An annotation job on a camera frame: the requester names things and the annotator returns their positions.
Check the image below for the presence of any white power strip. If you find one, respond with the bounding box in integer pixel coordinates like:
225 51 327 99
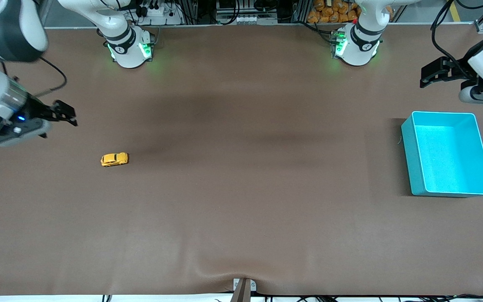
134 3 184 26

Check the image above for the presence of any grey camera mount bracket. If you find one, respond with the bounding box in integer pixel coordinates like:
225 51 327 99
231 278 257 302

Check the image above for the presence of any brown table mat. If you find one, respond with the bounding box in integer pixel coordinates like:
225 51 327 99
0 23 483 297

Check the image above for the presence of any teal plastic storage bin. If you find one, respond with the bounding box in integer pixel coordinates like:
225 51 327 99
400 111 483 198

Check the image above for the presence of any green lit controller board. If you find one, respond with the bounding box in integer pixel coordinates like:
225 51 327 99
330 29 348 59

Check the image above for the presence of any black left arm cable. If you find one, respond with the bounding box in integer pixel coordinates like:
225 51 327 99
430 0 478 81

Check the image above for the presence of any bag of orange items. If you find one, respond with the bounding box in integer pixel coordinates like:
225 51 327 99
307 0 394 24

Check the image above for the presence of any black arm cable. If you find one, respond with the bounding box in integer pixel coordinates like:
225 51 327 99
0 56 67 99
430 0 478 81

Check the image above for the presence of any yellow beetle toy car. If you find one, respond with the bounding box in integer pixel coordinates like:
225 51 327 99
101 152 129 167

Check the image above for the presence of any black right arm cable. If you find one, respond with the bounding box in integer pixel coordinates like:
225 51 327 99
0 56 67 99

